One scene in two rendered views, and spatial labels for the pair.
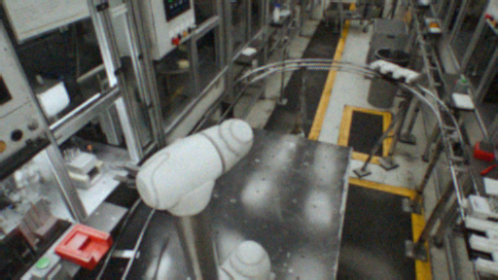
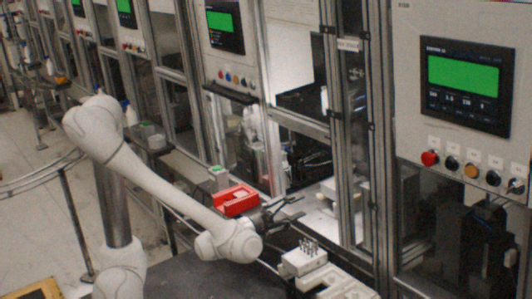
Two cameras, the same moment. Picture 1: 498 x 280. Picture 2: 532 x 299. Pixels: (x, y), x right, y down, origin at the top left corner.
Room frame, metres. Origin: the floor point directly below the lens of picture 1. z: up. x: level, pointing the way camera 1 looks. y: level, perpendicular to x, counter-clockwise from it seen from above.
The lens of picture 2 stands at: (2.15, -0.79, 2.00)
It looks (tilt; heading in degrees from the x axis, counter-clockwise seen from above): 23 degrees down; 130
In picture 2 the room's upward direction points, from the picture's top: 7 degrees counter-clockwise
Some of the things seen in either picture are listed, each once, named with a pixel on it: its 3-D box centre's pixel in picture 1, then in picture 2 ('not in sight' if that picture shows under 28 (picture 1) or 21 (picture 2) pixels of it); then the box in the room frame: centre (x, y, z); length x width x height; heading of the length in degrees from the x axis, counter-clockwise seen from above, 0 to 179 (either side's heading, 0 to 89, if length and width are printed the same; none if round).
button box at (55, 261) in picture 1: (48, 272); (220, 180); (0.59, 0.69, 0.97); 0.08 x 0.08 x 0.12; 72
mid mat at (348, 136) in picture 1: (366, 131); not in sight; (2.79, -1.22, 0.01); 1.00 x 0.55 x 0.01; 162
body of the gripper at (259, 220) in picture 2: not in sight; (261, 223); (1.01, 0.45, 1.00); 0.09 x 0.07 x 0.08; 72
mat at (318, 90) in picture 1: (326, 43); not in sight; (5.37, -1.25, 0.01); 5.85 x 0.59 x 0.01; 162
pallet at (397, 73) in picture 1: (393, 73); not in sight; (2.47, -1.17, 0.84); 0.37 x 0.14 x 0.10; 40
